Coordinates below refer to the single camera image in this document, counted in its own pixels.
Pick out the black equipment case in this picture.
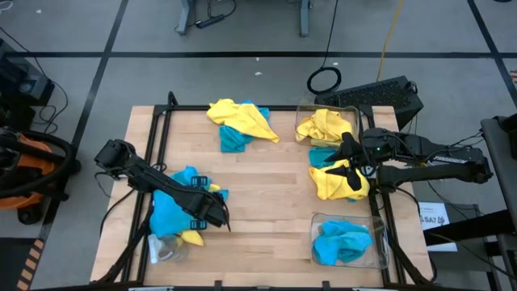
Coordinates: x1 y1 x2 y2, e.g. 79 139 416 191
0 38 56 130

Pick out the clear plastic basket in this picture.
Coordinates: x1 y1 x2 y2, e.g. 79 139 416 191
309 213 390 271
294 99 361 149

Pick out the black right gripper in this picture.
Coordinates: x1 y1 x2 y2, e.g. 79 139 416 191
325 128 392 192

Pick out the black metal beam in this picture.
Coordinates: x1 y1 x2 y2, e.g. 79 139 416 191
422 209 517 248

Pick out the orange shop vacuum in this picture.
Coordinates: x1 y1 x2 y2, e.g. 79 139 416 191
0 127 56 226

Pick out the white paper sign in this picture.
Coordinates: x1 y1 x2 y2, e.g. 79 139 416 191
418 200 458 252

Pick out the black vacuum hose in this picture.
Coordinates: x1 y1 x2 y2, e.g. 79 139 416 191
0 128 82 199

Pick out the gray table leg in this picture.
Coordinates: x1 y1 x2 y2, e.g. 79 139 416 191
297 0 313 38
174 0 196 36

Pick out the yellow cable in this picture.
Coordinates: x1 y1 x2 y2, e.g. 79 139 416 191
376 0 406 82

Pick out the black hazard striped mat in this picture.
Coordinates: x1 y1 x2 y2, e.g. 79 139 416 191
0 237 45 291

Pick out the black power strip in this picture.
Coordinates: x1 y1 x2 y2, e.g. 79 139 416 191
195 14 226 30

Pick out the gray desk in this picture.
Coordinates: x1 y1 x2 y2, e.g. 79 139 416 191
479 114 517 243

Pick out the small clear plastic cup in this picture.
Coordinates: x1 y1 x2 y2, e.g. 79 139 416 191
147 233 190 265

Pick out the black aluminium table frame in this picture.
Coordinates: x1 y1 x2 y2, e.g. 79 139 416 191
90 91 439 291

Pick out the black coiled cable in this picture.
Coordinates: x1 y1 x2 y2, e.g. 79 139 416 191
305 0 343 96

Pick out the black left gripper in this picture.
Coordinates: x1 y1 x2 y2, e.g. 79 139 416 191
181 176 230 231

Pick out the teal microfiber towel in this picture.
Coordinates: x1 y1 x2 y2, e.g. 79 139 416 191
219 124 255 154
309 145 338 170
313 238 364 267

